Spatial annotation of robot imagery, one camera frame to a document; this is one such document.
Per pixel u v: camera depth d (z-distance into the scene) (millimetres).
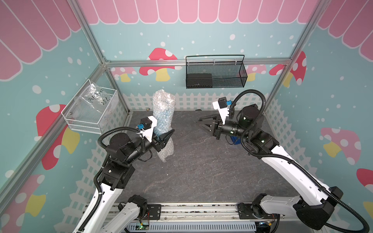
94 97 731
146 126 467
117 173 441
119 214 568
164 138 526
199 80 946
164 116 478
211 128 531
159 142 528
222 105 496
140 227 726
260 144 460
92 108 723
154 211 747
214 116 552
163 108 460
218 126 499
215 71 935
